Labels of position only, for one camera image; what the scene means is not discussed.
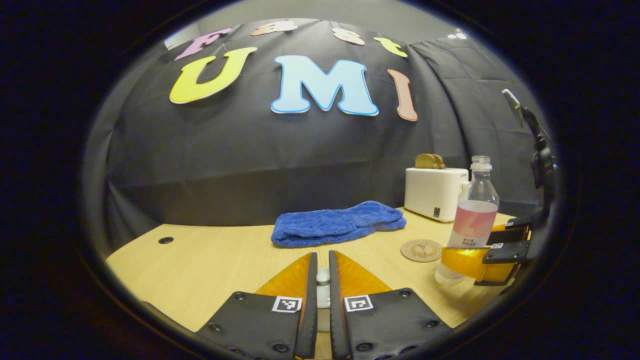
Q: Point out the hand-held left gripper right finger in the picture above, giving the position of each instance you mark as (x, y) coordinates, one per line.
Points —
(336, 320)

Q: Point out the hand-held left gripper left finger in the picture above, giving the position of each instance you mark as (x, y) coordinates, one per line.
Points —
(310, 310)

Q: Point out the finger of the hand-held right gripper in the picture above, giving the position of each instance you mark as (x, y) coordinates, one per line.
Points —
(505, 252)
(507, 238)

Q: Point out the clear water bottle pink label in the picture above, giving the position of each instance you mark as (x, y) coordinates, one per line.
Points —
(475, 200)

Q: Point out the round wooden coaster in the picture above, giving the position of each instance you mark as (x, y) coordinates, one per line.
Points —
(420, 250)

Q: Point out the white toaster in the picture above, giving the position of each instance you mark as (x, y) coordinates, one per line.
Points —
(432, 192)

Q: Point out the blue towel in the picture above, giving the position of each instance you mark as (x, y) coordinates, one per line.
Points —
(335, 225)

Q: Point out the brown toast slice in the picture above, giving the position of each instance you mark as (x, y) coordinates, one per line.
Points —
(441, 163)
(425, 161)

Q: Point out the small ceiling light panel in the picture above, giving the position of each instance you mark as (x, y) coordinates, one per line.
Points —
(457, 34)

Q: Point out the black backdrop cloth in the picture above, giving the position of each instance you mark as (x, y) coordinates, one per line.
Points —
(225, 160)

